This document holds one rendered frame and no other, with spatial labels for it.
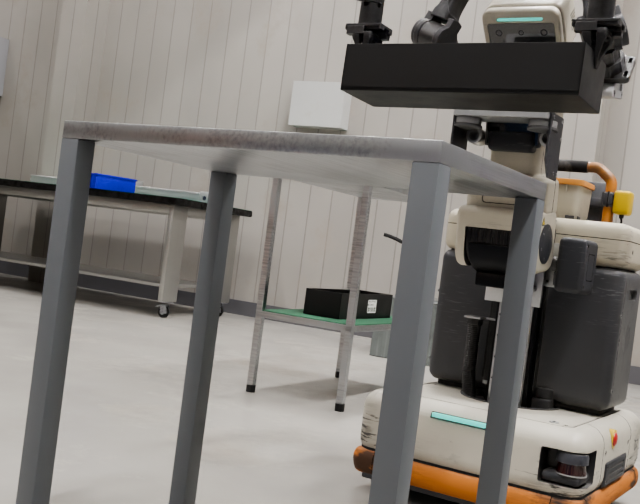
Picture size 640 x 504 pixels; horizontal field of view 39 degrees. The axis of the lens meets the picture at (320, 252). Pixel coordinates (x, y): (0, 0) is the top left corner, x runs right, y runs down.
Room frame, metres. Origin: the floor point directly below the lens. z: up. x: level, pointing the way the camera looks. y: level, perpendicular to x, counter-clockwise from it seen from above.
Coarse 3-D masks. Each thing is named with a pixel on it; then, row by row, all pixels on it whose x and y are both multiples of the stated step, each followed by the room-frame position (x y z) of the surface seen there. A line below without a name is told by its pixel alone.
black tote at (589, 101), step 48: (384, 48) 2.13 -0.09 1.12; (432, 48) 2.07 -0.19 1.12; (480, 48) 2.01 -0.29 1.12; (528, 48) 1.95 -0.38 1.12; (576, 48) 1.90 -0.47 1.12; (384, 96) 2.18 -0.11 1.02; (432, 96) 2.10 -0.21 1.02; (480, 96) 2.03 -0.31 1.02; (528, 96) 1.96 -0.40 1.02; (576, 96) 1.90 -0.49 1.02
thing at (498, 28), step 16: (496, 0) 2.39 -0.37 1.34; (512, 0) 2.37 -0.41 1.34; (528, 0) 2.34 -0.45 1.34; (544, 0) 2.32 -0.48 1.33; (560, 0) 2.31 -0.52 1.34; (496, 16) 2.36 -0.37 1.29; (512, 16) 2.34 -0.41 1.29; (528, 16) 2.32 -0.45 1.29; (544, 16) 2.30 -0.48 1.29; (560, 16) 2.29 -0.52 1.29; (496, 32) 2.39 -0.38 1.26; (512, 32) 2.37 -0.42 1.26; (528, 32) 2.35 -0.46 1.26; (544, 32) 2.32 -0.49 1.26; (560, 32) 2.31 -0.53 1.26
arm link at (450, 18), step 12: (444, 0) 2.42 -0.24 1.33; (456, 0) 2.40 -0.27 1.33; (468, 0) 2.43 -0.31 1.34; (432, 12) 2.43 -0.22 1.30; (444, 12) 2.41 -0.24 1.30; (456, 12) 2.42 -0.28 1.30; (420, 24) 2.43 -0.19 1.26; (444, 24) 2.47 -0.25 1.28; (456, 24) 2.40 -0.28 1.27; (444, 36) 2.39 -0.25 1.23; (456, 36) 2.42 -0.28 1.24
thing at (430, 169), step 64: (64, 128) 1.55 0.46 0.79; (128, 128) 1.47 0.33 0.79; (192, 128) 1.41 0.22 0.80; (64, 192) 1.54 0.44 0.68; (448, 192) 1.66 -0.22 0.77; (512, 192) 1.49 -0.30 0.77; (64, 256) 1.53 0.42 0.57; (512, 256) 1.56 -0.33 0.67; (64, 320) 1.55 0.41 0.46; (192, 320) 1.90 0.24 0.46; (512, 320) 1.55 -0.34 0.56; (192, 384) 1.89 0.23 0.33; (384, 384) 1.21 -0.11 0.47; (512, 384) 1.54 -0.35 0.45; (192, 448) 1.89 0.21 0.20; (384, 448) 1.20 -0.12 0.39; (512, 448) 1.57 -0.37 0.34
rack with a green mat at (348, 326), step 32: (352, 192) 4.34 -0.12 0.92; (384, 192) 4.05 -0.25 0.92; (352, 256) 4.63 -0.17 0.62; (352, 288) 3.66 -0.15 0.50; (256, 320) 3.85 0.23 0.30; (288, 320) 3.79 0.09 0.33; (320, 320) 3.72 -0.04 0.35; (352, 320) 3.66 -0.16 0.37; (384, 320) 4.16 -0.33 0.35; (256, 352) 3.85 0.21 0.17
